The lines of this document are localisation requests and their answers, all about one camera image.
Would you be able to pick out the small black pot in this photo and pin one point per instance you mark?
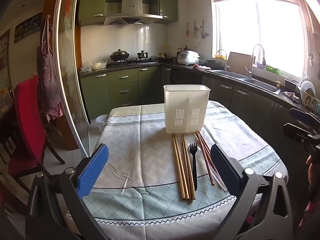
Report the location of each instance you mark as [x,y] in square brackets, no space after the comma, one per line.
[143,54]

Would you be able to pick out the hanging wall utensils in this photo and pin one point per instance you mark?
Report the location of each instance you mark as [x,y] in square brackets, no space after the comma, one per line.
[197,30]

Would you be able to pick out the gas stove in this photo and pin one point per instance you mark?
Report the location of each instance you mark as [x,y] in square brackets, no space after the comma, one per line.
[140,61]

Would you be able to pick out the grey rag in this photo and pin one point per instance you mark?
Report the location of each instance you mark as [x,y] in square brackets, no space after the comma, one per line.
[291,97]

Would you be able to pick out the red checked apron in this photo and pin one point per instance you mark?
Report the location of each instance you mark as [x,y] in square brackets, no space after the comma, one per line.
[48,80]

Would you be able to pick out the dark wall poster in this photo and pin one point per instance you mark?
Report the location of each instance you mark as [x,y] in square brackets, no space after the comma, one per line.
[27,27]

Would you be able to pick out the wooden cutting board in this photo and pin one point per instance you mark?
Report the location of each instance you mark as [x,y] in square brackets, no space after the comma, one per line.
[240,62]

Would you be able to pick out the steel range hood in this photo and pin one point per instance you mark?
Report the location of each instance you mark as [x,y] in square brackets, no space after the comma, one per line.
[132,10]

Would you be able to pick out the dark kitchen countertop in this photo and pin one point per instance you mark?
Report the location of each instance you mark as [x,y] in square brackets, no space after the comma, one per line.
[285,101]

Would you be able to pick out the steel kitchen sink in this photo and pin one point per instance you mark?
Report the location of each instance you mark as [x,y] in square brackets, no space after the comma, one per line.
[260,83]

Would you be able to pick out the white plastic utensil holder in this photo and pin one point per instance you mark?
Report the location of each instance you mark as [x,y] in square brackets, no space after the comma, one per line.
[186,105]

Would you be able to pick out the black built-in oven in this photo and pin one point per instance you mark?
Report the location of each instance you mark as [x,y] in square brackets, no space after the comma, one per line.
[185,76]

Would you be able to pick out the tall steel faucet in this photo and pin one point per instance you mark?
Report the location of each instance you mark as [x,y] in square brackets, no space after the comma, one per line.
[257,48]

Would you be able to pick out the white trash bin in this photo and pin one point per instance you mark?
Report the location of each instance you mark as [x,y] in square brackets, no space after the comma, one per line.
[101,123]

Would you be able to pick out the black plastic fork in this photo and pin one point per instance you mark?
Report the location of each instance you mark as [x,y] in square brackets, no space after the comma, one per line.
[193,165]

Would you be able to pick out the red cushioned wooden chair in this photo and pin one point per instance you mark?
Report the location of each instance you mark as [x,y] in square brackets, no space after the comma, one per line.
[27,120]

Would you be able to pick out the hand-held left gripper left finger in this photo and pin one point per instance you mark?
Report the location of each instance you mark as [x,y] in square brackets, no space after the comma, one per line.
[93,170]

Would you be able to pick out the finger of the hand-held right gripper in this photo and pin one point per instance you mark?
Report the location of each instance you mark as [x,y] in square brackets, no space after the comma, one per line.
[301,116]
[295,132]

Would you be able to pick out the pale patterned tablecloth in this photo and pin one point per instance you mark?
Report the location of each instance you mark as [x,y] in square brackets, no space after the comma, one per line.
[140,155]

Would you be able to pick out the white plastic bags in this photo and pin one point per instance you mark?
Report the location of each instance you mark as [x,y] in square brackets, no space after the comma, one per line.
[96,65]

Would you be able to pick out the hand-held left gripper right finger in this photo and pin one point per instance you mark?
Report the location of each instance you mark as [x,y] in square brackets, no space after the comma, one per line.
[222,171]

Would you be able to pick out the small steel faucet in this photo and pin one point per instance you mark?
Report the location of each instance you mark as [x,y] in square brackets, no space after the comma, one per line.
[225,60]

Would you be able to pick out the green upper cabinets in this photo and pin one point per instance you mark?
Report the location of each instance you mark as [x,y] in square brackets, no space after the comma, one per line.
[91,5]

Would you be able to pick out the window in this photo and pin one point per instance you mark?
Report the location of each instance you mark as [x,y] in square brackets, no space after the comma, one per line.
[260,35]

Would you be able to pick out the glass sliding door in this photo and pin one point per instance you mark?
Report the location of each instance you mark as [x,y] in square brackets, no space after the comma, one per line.
[70,80]

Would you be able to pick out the white dish rack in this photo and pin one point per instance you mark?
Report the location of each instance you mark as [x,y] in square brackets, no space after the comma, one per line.
[308,92]

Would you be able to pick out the green plastic basin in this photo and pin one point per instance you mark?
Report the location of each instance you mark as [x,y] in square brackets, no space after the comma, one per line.
[273,69]

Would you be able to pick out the red dish cloth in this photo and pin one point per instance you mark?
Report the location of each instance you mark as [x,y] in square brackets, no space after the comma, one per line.
[201,67]

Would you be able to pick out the green lower cabinets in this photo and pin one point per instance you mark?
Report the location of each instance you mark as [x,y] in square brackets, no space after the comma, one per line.
[125,82]

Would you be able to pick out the white rice cooker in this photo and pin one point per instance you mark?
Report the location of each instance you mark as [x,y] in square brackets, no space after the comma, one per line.
[188,57]

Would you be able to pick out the green cabinets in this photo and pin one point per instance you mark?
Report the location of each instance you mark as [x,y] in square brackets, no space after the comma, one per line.
[91,5]
[125,82]

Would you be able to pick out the black wok with lid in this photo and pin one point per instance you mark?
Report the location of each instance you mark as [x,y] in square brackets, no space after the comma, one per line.
[120,54]

